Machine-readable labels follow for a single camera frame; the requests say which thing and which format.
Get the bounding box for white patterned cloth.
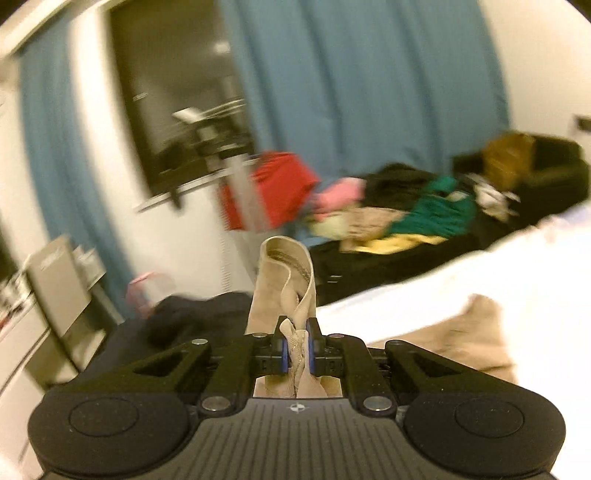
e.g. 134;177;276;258
465;173;522;223

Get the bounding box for dark framed window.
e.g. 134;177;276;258
107;0;258;200

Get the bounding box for yellowish beige clothes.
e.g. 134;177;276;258
308;207;455;256

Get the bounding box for narrow blue curtain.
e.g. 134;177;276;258
17;28;136;319

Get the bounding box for black sofa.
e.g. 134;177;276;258
308;136;591;306

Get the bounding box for black clothes pile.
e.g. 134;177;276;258
364;162;445;209

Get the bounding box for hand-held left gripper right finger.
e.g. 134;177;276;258
305;316;511;414

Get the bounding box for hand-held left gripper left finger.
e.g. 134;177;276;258
90;316;291;414

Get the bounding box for dark navy blanket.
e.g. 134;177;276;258
92;292;256;370

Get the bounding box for wide blue curtain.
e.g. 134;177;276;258
218;0;512;185

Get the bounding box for beige printed shirt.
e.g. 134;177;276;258
244;236;517;400

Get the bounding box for pink cloth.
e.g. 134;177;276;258
313;179;366;223

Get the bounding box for white vanity desk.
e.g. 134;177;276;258
0;272;52;462

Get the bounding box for pink curved umbrella handle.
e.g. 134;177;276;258
127;272;170;320

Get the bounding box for brown paper bag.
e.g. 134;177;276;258
481;131;537;191

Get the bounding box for red cloth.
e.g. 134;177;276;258
218;151;320;232

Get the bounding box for beige chair with black frame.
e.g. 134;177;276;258
25;234;126;376

